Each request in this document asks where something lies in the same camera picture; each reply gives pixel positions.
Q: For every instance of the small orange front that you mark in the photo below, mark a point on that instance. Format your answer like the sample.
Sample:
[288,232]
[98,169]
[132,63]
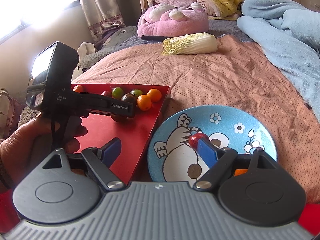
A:
[144,103]

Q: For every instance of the small orange back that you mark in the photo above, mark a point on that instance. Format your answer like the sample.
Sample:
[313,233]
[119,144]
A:
[154,94]

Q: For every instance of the dark brown tomato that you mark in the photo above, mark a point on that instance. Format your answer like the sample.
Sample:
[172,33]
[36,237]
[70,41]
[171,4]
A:
[128,98]

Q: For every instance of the green tomato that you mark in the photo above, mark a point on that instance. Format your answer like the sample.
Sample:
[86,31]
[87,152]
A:
[136,93]
[117,93]

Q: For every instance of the red shallow tray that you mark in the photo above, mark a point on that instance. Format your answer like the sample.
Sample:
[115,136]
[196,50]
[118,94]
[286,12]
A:
[135,134]

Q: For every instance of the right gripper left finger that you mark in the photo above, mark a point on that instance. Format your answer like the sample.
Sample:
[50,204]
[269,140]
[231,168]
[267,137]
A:
[107,154]

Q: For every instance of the blue cartoon plate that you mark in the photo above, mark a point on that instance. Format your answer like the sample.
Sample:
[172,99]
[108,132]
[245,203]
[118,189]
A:
[172,155]

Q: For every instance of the left hand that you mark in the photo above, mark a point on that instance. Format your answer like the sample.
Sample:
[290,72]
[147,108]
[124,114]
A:
[16,150]

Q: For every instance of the floral curtain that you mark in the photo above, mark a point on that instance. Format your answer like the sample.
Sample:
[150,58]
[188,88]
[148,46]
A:
[101,16]

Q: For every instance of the small red fruit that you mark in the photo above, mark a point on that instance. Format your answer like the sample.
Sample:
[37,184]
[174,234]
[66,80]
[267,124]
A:
[194,139]

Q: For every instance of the light blue blanket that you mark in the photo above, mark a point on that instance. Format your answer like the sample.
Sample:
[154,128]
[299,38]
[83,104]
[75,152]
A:
[288,34]

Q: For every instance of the red-orange tomato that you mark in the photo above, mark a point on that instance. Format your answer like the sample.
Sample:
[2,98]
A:
[78,89]

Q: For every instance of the small orange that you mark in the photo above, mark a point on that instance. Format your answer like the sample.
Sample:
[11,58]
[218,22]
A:
[154,94]
[144,103]

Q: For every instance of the grey plush toy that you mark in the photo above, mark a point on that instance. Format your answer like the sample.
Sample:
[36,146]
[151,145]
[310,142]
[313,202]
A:
[121,39]

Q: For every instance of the large orange tangerine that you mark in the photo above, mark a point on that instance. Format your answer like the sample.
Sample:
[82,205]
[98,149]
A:
[240,172]

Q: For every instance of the pink dotted bedspread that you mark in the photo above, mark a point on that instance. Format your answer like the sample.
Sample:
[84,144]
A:
[237,75]

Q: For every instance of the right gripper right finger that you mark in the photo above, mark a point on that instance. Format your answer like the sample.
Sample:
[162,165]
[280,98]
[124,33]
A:
[208,152]

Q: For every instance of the yellow plush blanket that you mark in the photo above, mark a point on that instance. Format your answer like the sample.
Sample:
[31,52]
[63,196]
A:
[221,9]

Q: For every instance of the large dark tomato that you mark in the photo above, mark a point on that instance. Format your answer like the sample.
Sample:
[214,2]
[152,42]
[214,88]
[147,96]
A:
[118,118]

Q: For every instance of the napa cabbage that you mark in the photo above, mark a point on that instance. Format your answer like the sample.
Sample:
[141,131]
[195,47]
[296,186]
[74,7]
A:
[190,44]

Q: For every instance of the pink plush toy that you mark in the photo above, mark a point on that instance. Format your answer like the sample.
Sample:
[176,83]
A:
[167,21]

